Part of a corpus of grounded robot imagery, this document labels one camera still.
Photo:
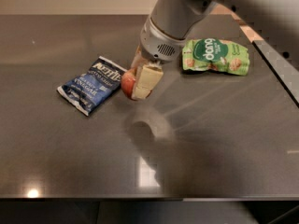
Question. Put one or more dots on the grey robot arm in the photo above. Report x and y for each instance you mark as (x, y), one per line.
(276, 21)

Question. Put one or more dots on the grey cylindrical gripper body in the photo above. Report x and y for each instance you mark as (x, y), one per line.
(156, 47)

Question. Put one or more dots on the blue kettle chip bag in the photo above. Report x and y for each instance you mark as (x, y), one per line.
(87, 91)

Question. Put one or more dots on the green dang snack bag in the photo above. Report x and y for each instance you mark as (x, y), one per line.
(223, 56)

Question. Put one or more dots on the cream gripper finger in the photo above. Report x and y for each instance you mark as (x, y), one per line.
(147, 77)
(138, 59)

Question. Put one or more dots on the red apple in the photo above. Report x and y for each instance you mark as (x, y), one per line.
(128, 84)

